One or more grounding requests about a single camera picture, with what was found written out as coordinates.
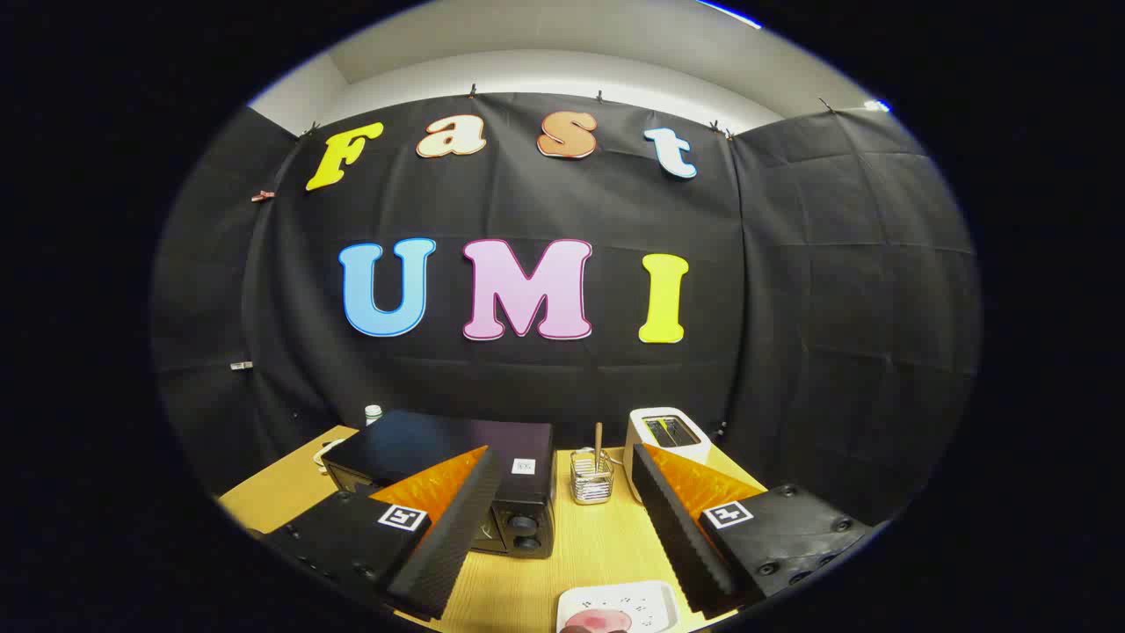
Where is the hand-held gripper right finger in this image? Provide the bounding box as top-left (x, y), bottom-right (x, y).
top-left (631, 442), bottom-right (876, 619)

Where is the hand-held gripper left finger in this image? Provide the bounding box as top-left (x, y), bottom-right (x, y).
top-left (264, 445), bottom-right (506, 621)

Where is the white patterned plate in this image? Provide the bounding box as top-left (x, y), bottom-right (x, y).
top-left (556, 580), bottom-right (679, 633)

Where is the black toaster oven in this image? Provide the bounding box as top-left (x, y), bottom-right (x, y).
top-left (321, 409), bottom-right (557, 560)

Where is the pink ham slice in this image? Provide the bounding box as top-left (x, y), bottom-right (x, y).
top-left (562, 609), bottom-right (634, 633)

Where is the white toaster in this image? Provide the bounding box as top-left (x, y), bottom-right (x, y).
top-left (624, 407), bottom-right (712, 504)

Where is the black backdrop cloth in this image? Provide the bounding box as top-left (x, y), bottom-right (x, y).
top-left (151, 91), bottom-right (983, 528)

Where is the wire utensil holder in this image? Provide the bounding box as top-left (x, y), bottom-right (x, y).
top-left (570, 448), bottom-right (614, 506)

